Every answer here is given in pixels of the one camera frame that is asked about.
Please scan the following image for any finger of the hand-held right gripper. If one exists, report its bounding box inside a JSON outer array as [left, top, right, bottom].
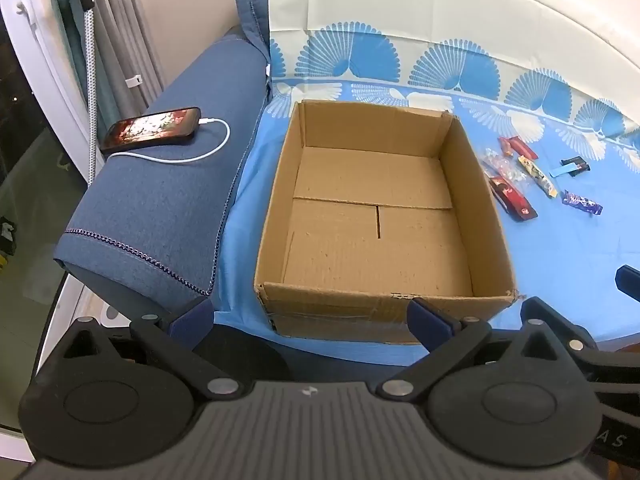
[[616, 265, 640, 304]]

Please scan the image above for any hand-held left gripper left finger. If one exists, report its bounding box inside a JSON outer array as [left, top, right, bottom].
[[47, 296, 241, 401]]

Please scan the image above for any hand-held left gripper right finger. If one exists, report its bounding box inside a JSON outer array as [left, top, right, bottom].
[[377, 297, 598, 401]]

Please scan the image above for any purple snack bar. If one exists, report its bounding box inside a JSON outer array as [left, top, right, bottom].
[[563, 190, 604, 216]]

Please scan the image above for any cardboard box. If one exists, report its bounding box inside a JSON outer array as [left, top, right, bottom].
[[253, 100, 519, 345]]

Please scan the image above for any dark red snack pouch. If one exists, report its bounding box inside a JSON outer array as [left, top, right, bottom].
[[487, 177, 539, 221]]

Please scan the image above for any clear bag of candies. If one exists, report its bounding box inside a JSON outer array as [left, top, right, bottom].
[[481, 148, 529, 192]]

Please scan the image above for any blue fan-print bedsheet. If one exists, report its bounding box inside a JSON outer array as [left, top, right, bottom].
[[214, 0, 640, 367]]

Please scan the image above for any yellow snack bar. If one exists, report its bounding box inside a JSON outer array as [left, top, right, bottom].
[[518, 156, 559, 199]]

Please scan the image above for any black smartphone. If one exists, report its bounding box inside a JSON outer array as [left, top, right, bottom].
[[99, 106, 202, 156]]

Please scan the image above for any grey curtain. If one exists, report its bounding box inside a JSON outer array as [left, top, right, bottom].
[[50, 0, 166, 117]]

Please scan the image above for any white charging cable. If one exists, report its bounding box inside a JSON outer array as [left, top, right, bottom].
[[107, 117, 231, 165]]

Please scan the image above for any garment steamer hose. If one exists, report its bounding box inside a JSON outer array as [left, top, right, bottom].
[[69, 0, 100, 183]]

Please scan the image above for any white window frame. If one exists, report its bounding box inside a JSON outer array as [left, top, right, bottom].
[[0, 0, 107, 186]]

